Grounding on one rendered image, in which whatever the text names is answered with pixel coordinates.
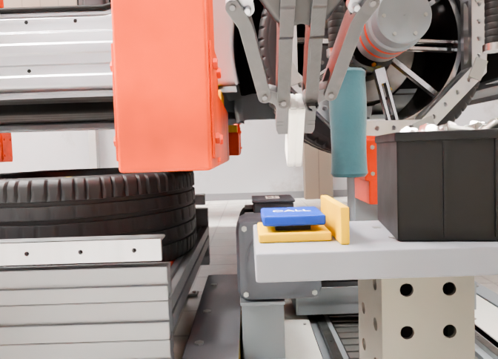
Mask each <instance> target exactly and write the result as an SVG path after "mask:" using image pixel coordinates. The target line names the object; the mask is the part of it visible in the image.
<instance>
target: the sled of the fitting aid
mask: <svg viewBox="0 0 498 359"><path fill-rule="evenodd" d="M321 284H322V287H321V290H320V292H319V295H318V296H316V297H312V298H296V299H291V300H292V303H293V307H294V310H295V312H296V315H312V314H358V313H359V300H358V280H321ZM474 309H477V284H476V283H475V282H474Z"/></svg>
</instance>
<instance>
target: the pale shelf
mask: <svg viewBox="0 0 498 359"><path fill-rule="evenodd" d="M349 224H350V243H349V244H348V245H342V244H340V243H339V242H338V241H337V240H336V239H335V238H334V237H333V236H332V240H331V241H314V242H291V243H260V242H259V237H258V231H257V224H255V225H253V247H254V259H255V272H256V282H258V283H272V282H295V281H319V280H365V279H388V278H412V277H458V276H482V275H498V241H398V240H397V239H396V238H395V237H394V236H393V235H392V233H390V232H389V230H387V228H386V227H384V225H383V224H381V222H380V221H378V220H371V221H349Z"/></svg>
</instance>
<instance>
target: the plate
mask: <svg viewBox="0 0 498 359"><path fill-rule="evenodd" d="M257 231H258V237H259V242H260V243H291V242H314V241H331V240H332V233H331V232H330V231H329V230H328V229H327V228H326V227H325V226H324V225H311V229H305V230H281V231H276V229H275V227H274V226H263V224H262V223H257Z"/></svg>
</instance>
